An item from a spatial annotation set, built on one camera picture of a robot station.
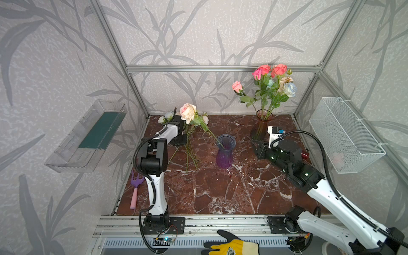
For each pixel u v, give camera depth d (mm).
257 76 791
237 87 787
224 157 954
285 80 867
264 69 806
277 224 740
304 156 958
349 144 629
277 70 805
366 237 386
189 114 640
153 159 568
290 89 770
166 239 707
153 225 680
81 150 630
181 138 932
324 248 669
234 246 667
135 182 867
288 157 510
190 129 1081
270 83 844
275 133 599
